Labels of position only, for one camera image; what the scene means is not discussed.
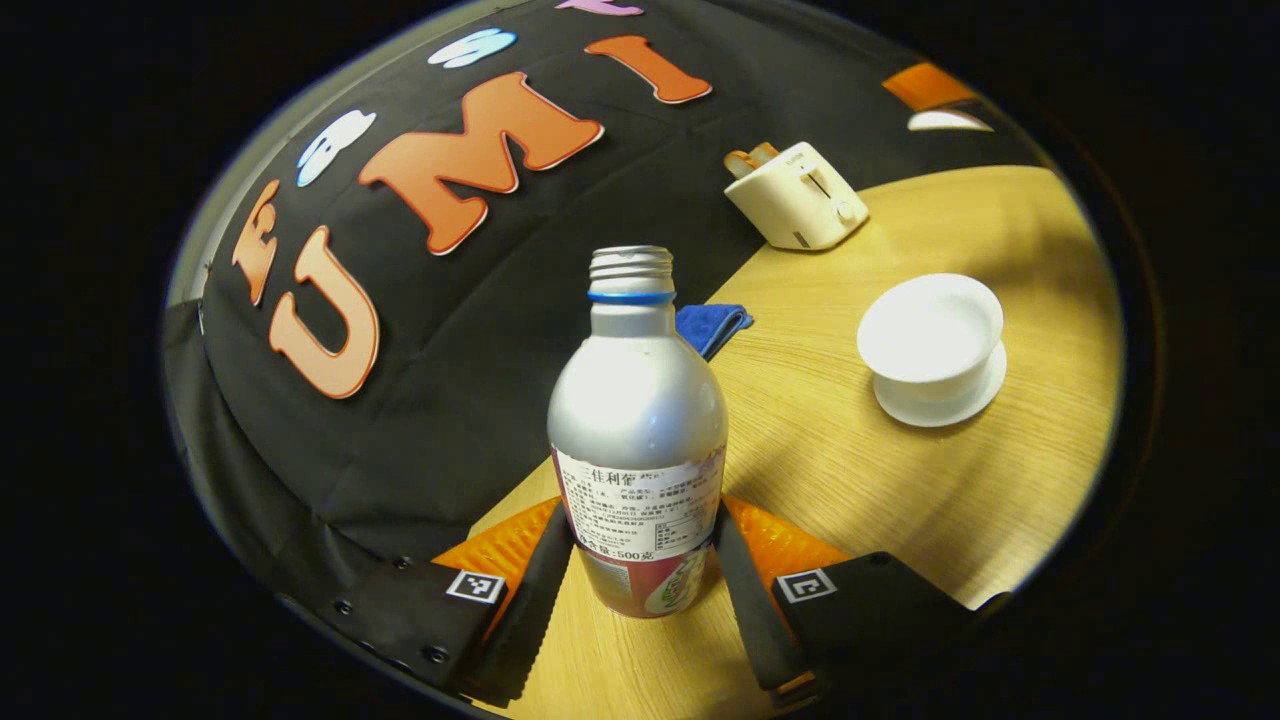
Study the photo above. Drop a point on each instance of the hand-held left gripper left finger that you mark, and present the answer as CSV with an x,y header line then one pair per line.
x,y
535,620

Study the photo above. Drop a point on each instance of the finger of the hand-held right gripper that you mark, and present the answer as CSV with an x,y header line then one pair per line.
x,y
925,87

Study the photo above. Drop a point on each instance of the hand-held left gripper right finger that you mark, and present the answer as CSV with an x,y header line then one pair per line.
x,y
755,620

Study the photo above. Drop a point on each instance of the white teacup lid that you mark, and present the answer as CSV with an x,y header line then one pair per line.
x,y
945,121

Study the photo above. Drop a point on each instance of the white teacup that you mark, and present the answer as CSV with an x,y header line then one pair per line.
x,y
930,330

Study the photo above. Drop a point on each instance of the silver water bottle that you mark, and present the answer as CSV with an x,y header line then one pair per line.
x,y
640,400

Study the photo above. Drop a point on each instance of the white toaster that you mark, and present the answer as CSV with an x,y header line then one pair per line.
x,y
800,205

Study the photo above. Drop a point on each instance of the bread slice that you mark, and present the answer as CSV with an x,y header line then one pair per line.
x,y
740,163
765,152

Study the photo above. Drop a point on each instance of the white saucer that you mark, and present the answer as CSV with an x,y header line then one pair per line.
x,y
940,412

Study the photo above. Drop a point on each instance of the folded blue cloth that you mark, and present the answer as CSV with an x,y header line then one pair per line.
x,y
712,325

